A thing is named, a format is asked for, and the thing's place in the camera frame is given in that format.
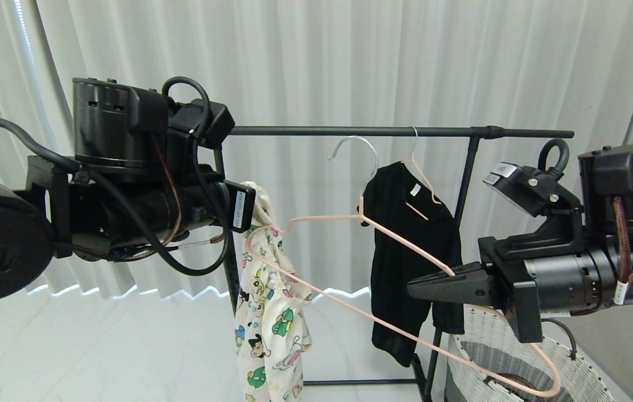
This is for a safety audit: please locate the pink clothes hanger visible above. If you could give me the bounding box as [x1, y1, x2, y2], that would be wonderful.
[402, 126, 444, 221]
[245, 136, 563, 398]

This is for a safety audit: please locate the cream printed garment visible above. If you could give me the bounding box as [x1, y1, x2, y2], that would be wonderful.
[234, 181, 313, 402]

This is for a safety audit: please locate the white curtain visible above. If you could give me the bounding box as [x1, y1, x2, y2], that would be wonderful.
[0, 0, 633, 299]

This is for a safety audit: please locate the black short-sleeved shirt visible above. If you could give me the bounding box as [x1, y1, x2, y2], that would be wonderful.
[362, 162, 465, 368]

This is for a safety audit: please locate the white laundry basket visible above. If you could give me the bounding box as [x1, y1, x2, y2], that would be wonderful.
[445, 304, 616, 402]

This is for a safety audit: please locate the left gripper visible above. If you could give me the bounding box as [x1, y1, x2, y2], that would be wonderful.
[71, 179, 257, 262]

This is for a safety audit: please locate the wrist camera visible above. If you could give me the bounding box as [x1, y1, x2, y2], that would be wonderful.
[483, 161, 585, 260]
[166, 98, 236, 185]

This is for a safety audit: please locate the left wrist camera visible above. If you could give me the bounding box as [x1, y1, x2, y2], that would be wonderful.
[166, 98, 236, 185]

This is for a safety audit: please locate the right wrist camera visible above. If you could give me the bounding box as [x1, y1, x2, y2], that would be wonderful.
[483, 161, 585, 260]

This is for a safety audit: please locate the black clothes rack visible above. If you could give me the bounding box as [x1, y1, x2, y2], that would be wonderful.
[213, 126, 575, 402]

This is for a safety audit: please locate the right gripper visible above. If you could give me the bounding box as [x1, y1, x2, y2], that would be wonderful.
[407, 238, 620, 344]

